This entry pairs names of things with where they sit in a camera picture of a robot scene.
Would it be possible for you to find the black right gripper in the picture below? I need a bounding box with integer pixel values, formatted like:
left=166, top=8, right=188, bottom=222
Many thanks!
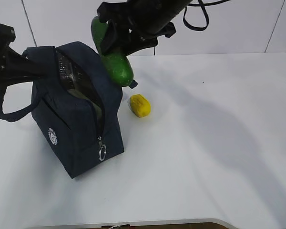
left=97, top=0, right=176, bottom=57

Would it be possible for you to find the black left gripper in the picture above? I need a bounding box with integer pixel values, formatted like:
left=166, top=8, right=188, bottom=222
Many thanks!
left=0, top=23, right=46, bottom=88

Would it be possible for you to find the green cucumber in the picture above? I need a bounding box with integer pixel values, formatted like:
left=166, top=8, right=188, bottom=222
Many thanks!
left=91, top=16, right=134, bottom=87

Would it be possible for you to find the green lidded glass container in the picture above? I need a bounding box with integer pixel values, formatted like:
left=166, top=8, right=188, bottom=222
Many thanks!
left=67, top=89, right=102, bottom=127

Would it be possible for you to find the yellow lemon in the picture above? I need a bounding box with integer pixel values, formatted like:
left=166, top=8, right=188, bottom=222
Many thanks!
left=130, top=94, right=151, bottom=118

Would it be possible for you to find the navy blue lunch bag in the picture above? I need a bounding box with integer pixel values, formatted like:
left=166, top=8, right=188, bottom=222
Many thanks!
left=0, top=42, right=124, bottom=178

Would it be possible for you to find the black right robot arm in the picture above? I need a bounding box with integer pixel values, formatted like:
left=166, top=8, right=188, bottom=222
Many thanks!
left=97, top=0, right=189, bottom=56

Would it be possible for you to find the metal zipper pull ring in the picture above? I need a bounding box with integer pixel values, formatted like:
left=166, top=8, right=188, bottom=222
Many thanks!
left=97, top=136, right=108, bottom=161

